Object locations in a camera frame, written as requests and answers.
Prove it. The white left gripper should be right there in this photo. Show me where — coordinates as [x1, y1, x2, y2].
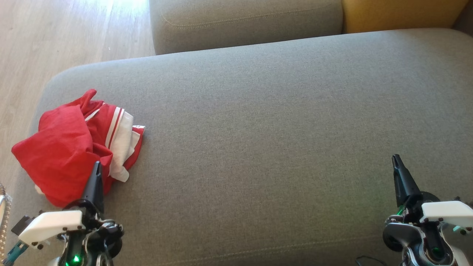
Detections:
[18, 161, 124, 255]

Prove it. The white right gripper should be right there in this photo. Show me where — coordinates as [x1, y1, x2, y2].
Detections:
[386, 154, 473, 233]

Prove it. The red shorts white stripe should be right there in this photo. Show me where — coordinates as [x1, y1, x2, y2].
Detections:
[11, 105, 113, 208]

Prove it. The white woven laundry basket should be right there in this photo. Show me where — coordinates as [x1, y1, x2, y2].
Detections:
[0, 183, 12, 263]

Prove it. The grey fabric sofa seat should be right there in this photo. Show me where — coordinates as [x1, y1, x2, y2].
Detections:
[7, 28, 473, 266]

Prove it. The yellow cushion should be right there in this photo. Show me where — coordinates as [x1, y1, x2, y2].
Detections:
[342, 0, 470, 34]

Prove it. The grey-brown sofa cushion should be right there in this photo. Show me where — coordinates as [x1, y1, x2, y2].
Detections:
[453, 2, 473, 37]

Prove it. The grey sofa back cushion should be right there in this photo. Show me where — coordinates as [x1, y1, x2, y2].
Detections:
[149, 0, 344, 56]

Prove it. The left black cable teal plug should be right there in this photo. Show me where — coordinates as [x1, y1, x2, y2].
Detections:
[2, 240, 29, 266]

